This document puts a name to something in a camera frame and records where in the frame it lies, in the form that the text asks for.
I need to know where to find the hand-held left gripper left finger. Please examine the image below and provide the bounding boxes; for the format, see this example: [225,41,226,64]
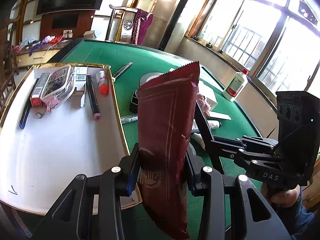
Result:
[32,142,140,240]

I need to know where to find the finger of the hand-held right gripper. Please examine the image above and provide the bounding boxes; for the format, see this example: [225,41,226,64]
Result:
[194,102,225,174]
[211,136,246,159]

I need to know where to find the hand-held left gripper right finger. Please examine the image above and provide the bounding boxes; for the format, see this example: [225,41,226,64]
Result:
[184,152,292,240]

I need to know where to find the dark red snack packet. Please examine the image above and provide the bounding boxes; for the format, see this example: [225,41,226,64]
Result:
[137,61,200,240]

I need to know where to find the white gold-rimmed gift box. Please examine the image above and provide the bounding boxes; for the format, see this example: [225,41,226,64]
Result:
[0,62,143,217]

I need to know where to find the white barcode medicine box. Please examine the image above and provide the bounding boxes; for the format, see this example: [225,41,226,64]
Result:
[71,66,88,108]

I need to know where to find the clear cartoon print pouch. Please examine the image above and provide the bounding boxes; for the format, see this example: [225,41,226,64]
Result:
[40,64,77,112]

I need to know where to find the person's right hand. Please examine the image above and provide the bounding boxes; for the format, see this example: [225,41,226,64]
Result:
[270,189,302,207]

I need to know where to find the white paper card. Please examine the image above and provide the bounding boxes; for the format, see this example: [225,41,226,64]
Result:
[206,111,232,120]

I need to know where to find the pink plush toy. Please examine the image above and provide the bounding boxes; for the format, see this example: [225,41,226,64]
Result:
[196,92,212,112]

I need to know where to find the large white carton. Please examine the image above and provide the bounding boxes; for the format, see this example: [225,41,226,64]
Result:
[197,80,218,112]

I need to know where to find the white bottle red cap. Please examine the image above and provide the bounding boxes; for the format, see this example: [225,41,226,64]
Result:
[222,68,249,102]

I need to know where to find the white marker pen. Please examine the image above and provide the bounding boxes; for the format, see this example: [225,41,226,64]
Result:
[121,114,139,124]

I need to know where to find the grey tape roll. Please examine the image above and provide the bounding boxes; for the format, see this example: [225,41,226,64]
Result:
[139,72,165,87]

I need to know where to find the person's blue jeans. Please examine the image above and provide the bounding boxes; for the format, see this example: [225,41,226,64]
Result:
[275,187,320,240]

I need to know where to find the black marker pink cap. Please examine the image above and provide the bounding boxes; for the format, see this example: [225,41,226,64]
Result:
[86,74,102,120]

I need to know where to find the standing air conditioner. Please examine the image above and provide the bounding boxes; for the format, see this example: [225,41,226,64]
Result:
[159,0,207,53]

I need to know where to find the black pen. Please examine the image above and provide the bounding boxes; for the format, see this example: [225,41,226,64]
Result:
[111,62,133,79]

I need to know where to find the white tube orange cap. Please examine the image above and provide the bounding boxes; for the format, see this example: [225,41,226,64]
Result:
[96,70,110,96]

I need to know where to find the window with metal bars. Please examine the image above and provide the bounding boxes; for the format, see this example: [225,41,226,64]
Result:
[187,0,320,98]

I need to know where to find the maroon fringed cloth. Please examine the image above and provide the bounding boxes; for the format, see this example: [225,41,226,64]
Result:
[130,9,153,45]

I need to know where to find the blue pen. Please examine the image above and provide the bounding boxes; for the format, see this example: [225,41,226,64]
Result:
[19,78,40,130]

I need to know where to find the red and white carton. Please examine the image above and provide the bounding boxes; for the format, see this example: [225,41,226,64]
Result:
[30,72,52,108]

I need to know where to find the wooden chair with medallion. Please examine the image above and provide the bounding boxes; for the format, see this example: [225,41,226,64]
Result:
[105,4,140,43]

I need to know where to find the low wooden cabinet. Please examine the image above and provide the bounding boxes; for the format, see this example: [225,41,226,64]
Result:
[14,39,73,68]

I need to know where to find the brown wooden armchair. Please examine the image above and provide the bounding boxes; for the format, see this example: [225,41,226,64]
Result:
[0,22,18,115]

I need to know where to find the small metal keychain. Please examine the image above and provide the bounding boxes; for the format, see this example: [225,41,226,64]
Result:
[35,105,50,119]

